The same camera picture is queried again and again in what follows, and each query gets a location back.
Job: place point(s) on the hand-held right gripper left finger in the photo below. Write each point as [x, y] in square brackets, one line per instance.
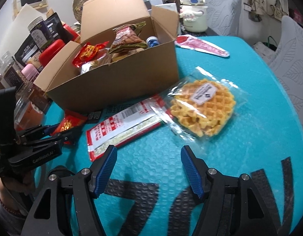
[106, 169]

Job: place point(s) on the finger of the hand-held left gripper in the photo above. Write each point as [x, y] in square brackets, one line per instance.
[67, 135]
[49, 128]

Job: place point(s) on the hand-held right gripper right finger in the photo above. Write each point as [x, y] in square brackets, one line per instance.
[192, 172]

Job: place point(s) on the small red gold snack packet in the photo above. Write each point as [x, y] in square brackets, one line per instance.
[67, 123]

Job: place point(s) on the long red white snack packet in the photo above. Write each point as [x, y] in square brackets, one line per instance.
[112, 127]

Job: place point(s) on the waffle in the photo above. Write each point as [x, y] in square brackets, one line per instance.
[203, 108]

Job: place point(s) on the brown cardboard box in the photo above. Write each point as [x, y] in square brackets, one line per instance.
[112, 83]

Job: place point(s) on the clear silver snack packet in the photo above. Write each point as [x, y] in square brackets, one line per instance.
[85, 68]

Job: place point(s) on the red packet with yellow print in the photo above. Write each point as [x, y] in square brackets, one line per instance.
[88, 52]

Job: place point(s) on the green brown snack packet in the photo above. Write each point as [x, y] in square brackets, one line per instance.
[127, 39]

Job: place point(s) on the person's left forearm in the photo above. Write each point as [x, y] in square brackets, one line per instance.
[8, 221]

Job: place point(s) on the person's left hand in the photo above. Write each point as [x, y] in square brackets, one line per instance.
[16, 185]

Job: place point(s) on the cluster of clear spice jars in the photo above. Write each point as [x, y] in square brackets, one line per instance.
[28, 103]

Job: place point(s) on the pink bottle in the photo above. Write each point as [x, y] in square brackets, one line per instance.
[31, 71]

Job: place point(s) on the red bottle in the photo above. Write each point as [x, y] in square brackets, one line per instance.
[52, 51]

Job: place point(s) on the black pouch with white label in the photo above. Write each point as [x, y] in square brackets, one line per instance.
[26, 51]

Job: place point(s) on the clear jar with dark label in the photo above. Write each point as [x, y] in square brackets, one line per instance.
[40, 34]

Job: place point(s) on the red gift bag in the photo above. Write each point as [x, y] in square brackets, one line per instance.
[71, 33]

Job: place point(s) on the plain black pouch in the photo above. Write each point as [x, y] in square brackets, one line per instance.
[54, 22]

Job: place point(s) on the white foam board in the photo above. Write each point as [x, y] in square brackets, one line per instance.
[21, 22]

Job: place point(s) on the blue white tube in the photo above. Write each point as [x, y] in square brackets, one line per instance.
[152, 41]

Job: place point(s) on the red pink flat packet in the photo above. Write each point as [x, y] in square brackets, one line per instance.
[200, 45]

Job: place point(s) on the woven round plate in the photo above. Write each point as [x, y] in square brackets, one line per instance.
[80, 5]

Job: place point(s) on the cream cartoon water jug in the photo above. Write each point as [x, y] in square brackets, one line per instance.
[193, 22]

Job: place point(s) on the chair with white leaf cover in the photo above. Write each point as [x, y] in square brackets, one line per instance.
[222, 12]
[294, 54]

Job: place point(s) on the white cup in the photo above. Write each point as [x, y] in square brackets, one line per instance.
[170, 6]

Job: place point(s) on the small dark hanging bag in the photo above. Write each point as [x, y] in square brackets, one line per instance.
[255, 16]

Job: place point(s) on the pink box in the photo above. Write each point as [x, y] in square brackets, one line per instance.
[296, 18]

